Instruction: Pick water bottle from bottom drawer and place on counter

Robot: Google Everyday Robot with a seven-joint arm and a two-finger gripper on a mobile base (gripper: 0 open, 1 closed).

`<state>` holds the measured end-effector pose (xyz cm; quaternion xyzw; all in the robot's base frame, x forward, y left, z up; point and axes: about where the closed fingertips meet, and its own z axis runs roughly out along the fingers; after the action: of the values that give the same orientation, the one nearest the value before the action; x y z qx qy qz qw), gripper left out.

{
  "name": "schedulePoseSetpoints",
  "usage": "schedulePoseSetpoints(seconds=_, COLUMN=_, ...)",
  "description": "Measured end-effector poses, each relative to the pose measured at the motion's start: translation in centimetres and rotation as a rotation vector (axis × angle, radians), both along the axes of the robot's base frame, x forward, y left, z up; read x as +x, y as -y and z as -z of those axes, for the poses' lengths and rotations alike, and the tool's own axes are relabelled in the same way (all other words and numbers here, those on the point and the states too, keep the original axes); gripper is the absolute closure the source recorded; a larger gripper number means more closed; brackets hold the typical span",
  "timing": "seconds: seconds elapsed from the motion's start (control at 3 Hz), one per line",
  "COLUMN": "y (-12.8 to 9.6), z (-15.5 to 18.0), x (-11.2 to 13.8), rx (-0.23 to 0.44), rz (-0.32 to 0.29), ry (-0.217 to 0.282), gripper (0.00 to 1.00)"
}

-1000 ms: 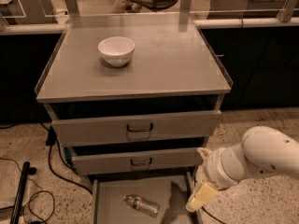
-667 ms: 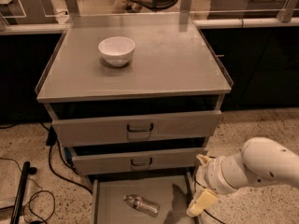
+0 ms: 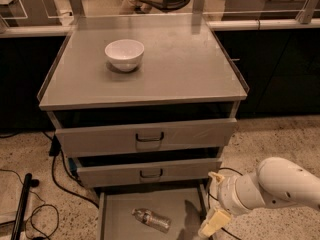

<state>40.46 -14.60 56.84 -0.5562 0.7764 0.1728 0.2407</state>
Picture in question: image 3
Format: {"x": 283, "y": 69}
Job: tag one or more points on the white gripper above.
{"x": 226, "y": 193}

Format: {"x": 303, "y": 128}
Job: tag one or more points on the clear plastic water bottle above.
{"x": 152, "y": 219}

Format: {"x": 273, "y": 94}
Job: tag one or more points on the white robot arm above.
{"x": 275, "y": 183}

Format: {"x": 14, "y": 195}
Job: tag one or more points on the bottom grey drawer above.
{"x": 164, "y": 211}

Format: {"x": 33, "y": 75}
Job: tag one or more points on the grey drawer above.
{"x": 141, "y": 173}
{"x": 164, "y": 211}
{"x": 153, "y": 137}

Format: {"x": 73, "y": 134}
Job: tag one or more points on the middle grey drawer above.
{"x": 141, "y": 173}

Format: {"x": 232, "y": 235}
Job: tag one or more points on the grey drawer cabinet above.
{"x": 184, "y": 75}

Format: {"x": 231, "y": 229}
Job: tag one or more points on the top grey drawer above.
{"x": 153, "y": 137}

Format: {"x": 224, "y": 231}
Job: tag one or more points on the white ceramic bowl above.
{"x": 125, "y": 54}

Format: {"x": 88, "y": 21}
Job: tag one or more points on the black pole on floor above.
{"x": 19, "y": 217}

